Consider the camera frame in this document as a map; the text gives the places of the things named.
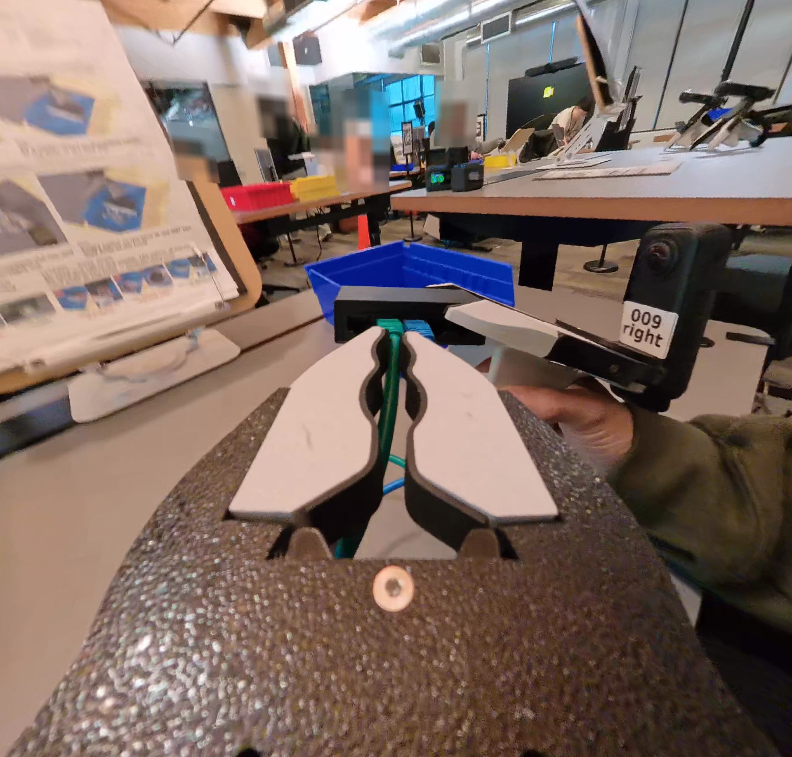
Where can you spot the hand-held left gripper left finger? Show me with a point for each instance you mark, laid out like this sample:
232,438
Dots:
309,441

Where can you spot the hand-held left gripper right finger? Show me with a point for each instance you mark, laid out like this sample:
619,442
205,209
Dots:
476,447

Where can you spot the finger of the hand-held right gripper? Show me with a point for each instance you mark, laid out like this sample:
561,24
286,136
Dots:
507,330
447,286

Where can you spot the black network switch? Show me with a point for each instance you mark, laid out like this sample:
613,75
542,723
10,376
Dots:
383,299

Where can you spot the person's right forearm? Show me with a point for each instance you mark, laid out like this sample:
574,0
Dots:
711,497

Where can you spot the person's right hand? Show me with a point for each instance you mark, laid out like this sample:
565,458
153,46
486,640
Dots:
588,423

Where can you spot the blue plastic bin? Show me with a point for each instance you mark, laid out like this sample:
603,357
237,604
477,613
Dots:
396,268

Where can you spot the black device with green display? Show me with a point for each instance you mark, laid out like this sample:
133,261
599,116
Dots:
438,178

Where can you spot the plain black device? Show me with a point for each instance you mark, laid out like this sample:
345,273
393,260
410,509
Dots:
467,177

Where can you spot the grey wood-edged table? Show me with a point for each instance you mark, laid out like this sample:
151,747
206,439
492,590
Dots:
557,191
377,186

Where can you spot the yellow plastic bin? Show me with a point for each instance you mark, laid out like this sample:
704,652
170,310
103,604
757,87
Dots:
314,187

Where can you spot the black office chair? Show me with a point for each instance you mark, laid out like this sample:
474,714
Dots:
761,286

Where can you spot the large black monitor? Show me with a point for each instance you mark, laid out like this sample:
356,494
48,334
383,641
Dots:
544,101

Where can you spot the red plastic bin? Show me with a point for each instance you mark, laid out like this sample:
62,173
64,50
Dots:
257,197

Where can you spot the spare gripper on table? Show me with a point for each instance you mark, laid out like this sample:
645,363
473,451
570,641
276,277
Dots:
699,123
742,92

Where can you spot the printed instruction sheet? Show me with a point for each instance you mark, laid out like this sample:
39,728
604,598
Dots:
93,150

